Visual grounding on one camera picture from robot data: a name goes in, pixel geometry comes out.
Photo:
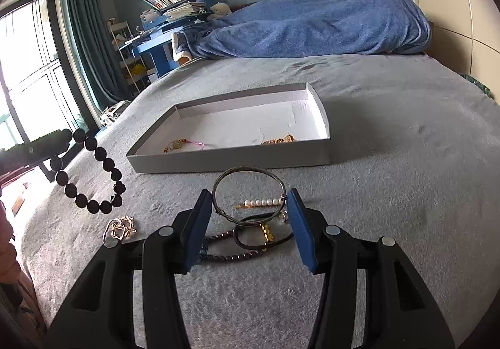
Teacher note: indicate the blue blanket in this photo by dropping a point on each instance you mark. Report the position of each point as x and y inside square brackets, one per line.
[301, 28]

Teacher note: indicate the left hand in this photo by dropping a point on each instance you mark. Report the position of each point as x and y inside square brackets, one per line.
[9, 266]

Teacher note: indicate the green curtain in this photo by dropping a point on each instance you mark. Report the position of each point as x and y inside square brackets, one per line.
[95, 58]

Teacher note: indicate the white shelf rack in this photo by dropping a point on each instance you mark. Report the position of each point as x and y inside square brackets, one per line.
[132, 66]

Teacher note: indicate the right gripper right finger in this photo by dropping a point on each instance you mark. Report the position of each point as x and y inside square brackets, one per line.
[297, 213]

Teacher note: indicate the grey cardboard tray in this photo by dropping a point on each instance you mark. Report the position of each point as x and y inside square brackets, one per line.
[224, 131]

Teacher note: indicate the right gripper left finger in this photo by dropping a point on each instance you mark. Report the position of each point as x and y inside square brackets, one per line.
[194, 229]

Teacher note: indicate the window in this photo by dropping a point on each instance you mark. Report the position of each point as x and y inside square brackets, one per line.
[39, 90]

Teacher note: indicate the red gold earrings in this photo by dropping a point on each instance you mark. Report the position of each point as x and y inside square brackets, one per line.
[288, 138]

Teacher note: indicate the stack of papers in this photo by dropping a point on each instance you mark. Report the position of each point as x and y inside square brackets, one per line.
[186, 9]

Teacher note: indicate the blue desk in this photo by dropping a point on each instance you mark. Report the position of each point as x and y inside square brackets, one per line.
[156, 38]

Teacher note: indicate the silver bangle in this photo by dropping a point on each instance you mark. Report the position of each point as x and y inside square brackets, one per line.
[245, 182]

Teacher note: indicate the pearl hair clip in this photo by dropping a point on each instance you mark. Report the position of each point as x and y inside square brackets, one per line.
[259, 203]

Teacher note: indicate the white plush toy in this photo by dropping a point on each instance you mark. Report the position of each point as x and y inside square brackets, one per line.
[219, 10]

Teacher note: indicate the grey bed cover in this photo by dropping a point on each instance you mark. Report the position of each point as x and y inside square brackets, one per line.
[415, 156]

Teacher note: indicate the cream wardrobe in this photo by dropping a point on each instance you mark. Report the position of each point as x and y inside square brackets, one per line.
[466, 37]

